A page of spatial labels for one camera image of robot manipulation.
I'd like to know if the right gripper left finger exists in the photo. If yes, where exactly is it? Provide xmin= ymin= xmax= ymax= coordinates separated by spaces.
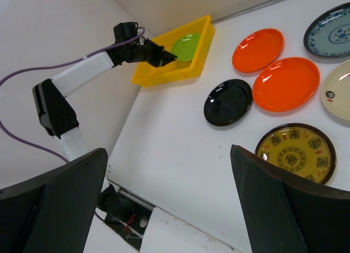
xmin=1 ymin=148 xmax=107 ymax=252

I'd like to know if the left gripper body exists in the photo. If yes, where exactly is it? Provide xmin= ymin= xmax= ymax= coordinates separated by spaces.
xmin=108 ymin=39 xmax=164 ymax=68

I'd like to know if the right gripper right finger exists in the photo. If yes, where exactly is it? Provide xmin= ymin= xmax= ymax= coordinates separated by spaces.
xmin=230 ymin=145 xmax=349 ymax=252

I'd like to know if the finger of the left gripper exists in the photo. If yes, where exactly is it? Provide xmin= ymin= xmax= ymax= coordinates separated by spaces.
xmin=161 ymin=50 xmax=177 ymax=63

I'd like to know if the green plate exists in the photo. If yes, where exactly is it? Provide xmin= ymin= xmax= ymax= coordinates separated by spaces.
xmin=171 ymin=33 xmax=201 ymax=61

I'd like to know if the black plate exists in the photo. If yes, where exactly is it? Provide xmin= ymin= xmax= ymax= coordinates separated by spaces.
xmin=203 ymin=79 xmax=253 ymax=127

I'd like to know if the orange plate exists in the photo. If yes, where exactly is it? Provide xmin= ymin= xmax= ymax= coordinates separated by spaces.
xmin=252 ymin=57 xmax=320 ymax=112
xmin=232 ymin=28 xmax=284 ymax=73

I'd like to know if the yellow plastic bin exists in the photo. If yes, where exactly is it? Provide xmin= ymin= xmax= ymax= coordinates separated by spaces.
xmin=131 ymin=15 xmax=215 ymax=87

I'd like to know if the yellow brown plate right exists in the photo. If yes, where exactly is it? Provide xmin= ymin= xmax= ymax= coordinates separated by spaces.
xmin=255 ymin=123 xmax=337 ymax=184

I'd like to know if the cream floral plate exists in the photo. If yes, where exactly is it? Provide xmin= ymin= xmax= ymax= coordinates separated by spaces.
xmin=320 ymin=60 xmax=349 ymax=121

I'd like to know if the blue patterned plate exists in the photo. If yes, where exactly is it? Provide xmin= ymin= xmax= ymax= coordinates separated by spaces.
xmin=303 ymin=3 xmax=349 ymax=58

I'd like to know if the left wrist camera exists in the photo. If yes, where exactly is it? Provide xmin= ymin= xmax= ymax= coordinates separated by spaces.
xmin=113 ymin=22 xmax=138 ymax=43

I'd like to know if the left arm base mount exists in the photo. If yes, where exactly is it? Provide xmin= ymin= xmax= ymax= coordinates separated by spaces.
xmin=94 ymin=182 xmax=155 ymax=252

